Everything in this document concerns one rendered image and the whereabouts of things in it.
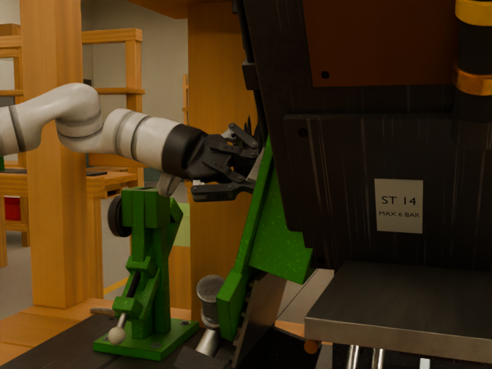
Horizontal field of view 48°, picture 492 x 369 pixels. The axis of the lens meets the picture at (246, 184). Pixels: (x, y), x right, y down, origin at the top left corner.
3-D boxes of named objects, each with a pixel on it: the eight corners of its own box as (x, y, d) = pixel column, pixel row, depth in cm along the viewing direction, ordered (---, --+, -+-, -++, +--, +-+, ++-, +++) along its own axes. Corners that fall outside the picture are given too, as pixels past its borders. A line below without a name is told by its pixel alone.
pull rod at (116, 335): (119, 348, 87) (118, 312, 86) (104, 346, 88) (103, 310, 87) (138, 336, 92) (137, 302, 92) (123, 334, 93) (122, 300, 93)
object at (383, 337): (525, 385, 39) (527, 343, 39) (302, 353, 45) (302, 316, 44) (485, 258, 76) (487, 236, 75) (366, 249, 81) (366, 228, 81)
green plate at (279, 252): (288, 328, 64) (339, 152, 59) (223, 302, 66) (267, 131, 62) (311, 298, 74) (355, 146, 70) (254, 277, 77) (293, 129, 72)
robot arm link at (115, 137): (133, 180, 83) (129, 130, 77) (50, 151, 87) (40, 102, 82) (158, 155, 88) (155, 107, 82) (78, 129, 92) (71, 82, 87)
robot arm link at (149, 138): (197, 157, 89) (163, 146, 91) (185, 109, 80) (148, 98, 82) (169, 201, 84) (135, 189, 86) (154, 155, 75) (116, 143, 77)
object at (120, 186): (105, 199, 925) (104, 173, 920) (62, 197, 948) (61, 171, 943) (138, 190, 1039) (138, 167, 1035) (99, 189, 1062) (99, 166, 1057)
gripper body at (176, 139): (151, 152, 76) (212, 172, 73) (180, 109, 80) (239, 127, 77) (162, 184, 82) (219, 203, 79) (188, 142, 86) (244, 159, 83)
